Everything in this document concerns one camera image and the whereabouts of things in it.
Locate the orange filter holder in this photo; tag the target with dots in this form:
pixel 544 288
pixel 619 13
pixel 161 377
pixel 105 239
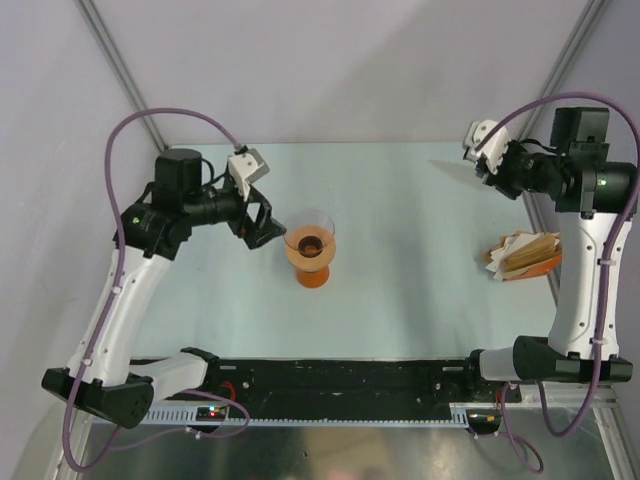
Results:
pixel 539 269

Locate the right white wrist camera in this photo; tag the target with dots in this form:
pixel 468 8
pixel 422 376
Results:
pixel 480 141

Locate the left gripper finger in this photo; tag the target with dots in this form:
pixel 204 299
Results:
pixel 257 237
pixel 260 211

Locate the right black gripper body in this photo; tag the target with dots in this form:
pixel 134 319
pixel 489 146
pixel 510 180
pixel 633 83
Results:
pixel 520 170

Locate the left aluminium frame post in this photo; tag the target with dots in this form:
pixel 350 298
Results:
pixel 104 39

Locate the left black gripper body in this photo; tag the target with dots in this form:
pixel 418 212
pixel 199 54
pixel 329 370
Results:
pixel 243 224

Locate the right aluminium frame post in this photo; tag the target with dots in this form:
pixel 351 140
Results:
pixel 583 29

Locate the orange glass carafe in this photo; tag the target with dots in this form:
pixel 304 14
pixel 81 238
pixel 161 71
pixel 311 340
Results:
pixel 312 280

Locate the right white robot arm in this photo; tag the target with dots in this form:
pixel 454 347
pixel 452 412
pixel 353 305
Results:
pixel 589 192

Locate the clear glass dripper cone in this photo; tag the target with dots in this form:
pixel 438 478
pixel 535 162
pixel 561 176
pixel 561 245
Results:
pixel 309 233

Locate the white paper coffee filter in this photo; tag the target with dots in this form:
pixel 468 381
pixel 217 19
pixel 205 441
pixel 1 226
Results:
pixel 462 174

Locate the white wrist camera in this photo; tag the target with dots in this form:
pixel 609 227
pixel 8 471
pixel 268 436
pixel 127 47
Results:
pixel 245 169
pixel 480 141

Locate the white slotted cable duct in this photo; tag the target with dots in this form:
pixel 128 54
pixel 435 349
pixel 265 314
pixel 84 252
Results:
pixel 215 415

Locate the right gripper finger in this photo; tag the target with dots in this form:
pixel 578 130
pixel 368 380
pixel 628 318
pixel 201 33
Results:
pixel 482 166
pixel 482 180

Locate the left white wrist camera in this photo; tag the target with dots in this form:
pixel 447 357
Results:
pixel 245 169

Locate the aluminium frame post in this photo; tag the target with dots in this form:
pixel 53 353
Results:
pixel 583 29
pixel 104 39

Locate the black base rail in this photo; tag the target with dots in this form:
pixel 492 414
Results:
pixel 350 389

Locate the stack of paper filters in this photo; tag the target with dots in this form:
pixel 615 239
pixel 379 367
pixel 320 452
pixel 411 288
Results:
pixel 519 250

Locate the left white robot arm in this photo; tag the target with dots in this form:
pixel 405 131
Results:
pixel 99 378

